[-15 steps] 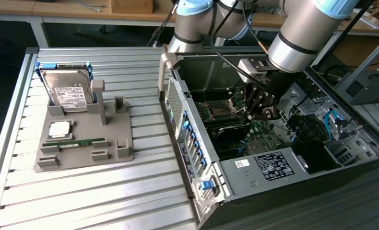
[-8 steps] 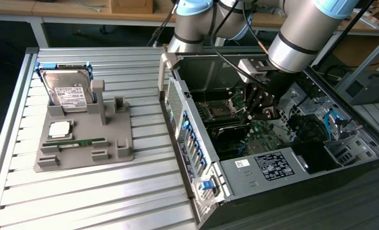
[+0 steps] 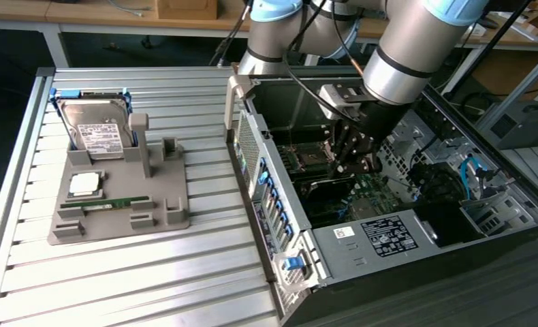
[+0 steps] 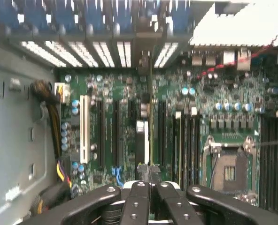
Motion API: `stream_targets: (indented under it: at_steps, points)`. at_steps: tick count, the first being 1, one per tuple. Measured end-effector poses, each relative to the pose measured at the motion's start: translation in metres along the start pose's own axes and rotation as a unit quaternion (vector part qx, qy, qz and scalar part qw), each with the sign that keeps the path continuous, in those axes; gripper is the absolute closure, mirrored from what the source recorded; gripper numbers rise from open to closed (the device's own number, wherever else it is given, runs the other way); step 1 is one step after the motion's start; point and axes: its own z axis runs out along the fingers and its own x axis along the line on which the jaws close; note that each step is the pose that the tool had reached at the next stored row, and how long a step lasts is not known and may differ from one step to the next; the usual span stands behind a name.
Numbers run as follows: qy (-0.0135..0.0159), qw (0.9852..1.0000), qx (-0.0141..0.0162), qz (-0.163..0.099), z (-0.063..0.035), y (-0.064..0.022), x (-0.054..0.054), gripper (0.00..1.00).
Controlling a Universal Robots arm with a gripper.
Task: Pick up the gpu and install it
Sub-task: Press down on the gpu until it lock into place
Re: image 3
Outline wooden desk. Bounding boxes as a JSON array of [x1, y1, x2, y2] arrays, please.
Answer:
[[0, 0, 538, 54]]

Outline hard disk with blue carrier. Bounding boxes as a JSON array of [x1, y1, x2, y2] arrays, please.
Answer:
[[50, 87, 136, 161]]

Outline cardboard box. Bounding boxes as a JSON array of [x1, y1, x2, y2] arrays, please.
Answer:
[[155, 0, 219, 20]]

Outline metal disk bay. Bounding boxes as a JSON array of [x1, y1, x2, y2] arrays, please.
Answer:
[[385, 108, 439, 164]]

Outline black open PC case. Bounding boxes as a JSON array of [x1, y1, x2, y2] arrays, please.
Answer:
[[223, 66, 538, 327]]

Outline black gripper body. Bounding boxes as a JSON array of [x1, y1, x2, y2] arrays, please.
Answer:
[[341, 97, 409, 151]]

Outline green RAM stick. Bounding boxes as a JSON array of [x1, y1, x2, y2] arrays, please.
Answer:
[[62, 197, 152, 211]]

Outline grey desktop tower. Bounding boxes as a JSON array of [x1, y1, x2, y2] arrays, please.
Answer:
[[475, 98, 538, 151]]

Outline blue wire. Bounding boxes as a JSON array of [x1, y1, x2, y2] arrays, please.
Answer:
[[458, 155, 491, 202]]

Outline black graphics card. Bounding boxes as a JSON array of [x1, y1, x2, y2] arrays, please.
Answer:
[[298, 175, 359, 205]]

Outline aluminium frame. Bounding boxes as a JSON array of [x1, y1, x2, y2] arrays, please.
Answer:
[[505, 57, 538, 113]]

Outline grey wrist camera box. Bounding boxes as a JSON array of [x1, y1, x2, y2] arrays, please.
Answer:
[[318, 82, 366, 116]]

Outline black camera cable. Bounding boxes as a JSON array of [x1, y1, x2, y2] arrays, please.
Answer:
[[283, 0, 359, 124]]

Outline green motherboard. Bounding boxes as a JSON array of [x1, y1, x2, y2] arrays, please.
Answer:
[[275, 127, 418, 230]]

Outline CPU socket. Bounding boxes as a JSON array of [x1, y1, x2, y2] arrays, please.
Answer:
[[290, 142, 333, 170]]

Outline silver chipset heatsink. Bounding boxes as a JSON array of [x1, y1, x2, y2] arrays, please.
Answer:
[[349, 199, 375, 219]]

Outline black stand pole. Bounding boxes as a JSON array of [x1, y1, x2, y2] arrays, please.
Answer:
[[439, 0, 537, 95]]

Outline black hanging arm cable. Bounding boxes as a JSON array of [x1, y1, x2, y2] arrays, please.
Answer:
[[210, 0, 252, 66]]

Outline grey power supply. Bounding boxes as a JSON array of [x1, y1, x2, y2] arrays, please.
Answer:
[[311, 209, 429, 281]]

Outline silver CPU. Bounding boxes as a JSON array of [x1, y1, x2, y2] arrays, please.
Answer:
[[67, 172, 104, 198]]

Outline grey parts rack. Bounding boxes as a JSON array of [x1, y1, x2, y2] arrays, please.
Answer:
[[47, 112, 192, 246]]

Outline black plastic shroud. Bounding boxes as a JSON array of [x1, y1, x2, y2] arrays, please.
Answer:
[[411, 200, 487, 249]]

